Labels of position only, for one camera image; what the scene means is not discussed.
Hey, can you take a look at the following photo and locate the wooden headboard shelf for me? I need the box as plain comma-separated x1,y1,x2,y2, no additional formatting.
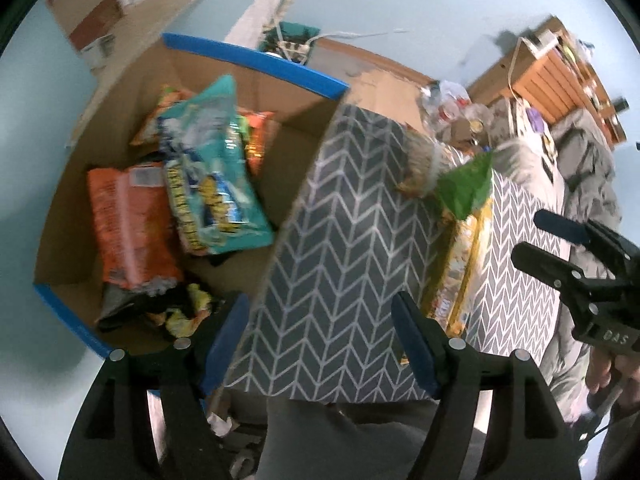
468,16,627,148

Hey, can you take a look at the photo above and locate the open cardboard box on counter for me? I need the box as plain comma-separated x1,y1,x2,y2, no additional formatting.
47,0,124,51

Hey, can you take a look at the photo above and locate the person's right hand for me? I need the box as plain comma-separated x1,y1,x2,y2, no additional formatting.
586,348,639,403

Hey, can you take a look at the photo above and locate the blue-edged cardboard box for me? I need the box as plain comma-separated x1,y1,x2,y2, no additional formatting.
31,31,352,401

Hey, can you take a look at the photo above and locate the orange white chip bag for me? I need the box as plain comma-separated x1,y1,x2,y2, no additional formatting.
238,108,273,177

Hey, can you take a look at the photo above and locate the long yellow snack package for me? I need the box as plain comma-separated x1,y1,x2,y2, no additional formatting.
420,198,494,337

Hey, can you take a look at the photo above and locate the black snack bag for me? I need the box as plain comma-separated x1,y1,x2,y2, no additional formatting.
96,282,224,339

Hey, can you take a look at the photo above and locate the teal snack bag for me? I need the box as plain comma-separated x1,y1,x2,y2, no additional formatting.
156,75,274,256

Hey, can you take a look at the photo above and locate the grey duvet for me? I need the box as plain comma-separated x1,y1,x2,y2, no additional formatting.
494,108,622,422

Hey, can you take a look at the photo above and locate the green snack bag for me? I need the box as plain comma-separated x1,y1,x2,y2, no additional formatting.
435,152,492,221

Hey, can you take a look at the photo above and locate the wooden counter ledge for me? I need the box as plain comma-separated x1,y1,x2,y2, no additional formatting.
66,0,198,148

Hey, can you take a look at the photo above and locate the large orange chip bag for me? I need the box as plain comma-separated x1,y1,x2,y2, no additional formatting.
87,162,183,295

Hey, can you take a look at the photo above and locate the teal basket with power strip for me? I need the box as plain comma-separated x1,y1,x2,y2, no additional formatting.
257,22,320,65

